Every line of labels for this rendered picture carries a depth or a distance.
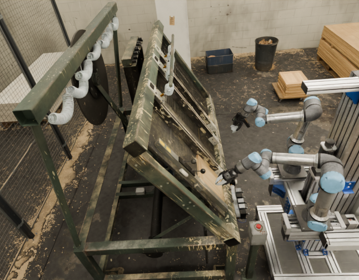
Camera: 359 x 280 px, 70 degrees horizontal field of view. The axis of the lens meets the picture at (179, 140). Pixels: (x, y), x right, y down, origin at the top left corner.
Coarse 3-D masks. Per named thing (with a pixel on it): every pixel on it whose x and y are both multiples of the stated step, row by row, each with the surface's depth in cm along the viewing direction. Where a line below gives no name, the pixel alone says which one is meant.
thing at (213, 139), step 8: (160, 64) 222; (160, 72) 228; (160, 80) 233; (176, 88) 244; (176, 96) 244; (184, 104) 250; (192, 112) 256; (192, 120) 262; (200, 120) 262; (208, 128) 274; (208, 136) 276
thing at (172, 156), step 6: (156, 144) 170; (162, 150) 174; (168, 156) 177; (174, 156) 179; (174, 162) 181; (180, 168) 185; (192, 180) 194; (198, 180) 195; (204, 186) 199; (204, 192) 203; (210, 192) 204; (216, 198) 209; (222, 204) 214
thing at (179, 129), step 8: (168, 80) 182; (160, 96) 190; (160, 104) 193; (160, 112) 197; (168, 112) 199; (168, 120) 202; (176, 120) 207; (176, 128) 207; (184, 128) 212; (184, 136) 213; (192, 136) 220; (192, 144) 219; (200, 152) 225; (208, 160) 231; (216, 168) 238
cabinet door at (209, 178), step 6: (198, 156) 225; (198, 162) 218; (204, 162) 230; (198, 168) 213; (204, 168) 224; (210, 168) 236; (198, 174) 208; (204, 174) 217; (210, 174) 229; (216, 174) 242; (204, 180) 211; (210, 180) 223; (210, 186) 216; (216, 186) 229; (216, 192) 222; (222, 192) 234; (222, 198) 226
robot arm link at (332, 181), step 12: (324, 168) 148; (336, 168) 143; (324, 180) 142; (336, 180) 139; (324, 192) 150; (336, 192) 143; (324, 204) 156; (312, 216) 167; (324, 216) 163; (312, 228) 171; (324, 228) 165
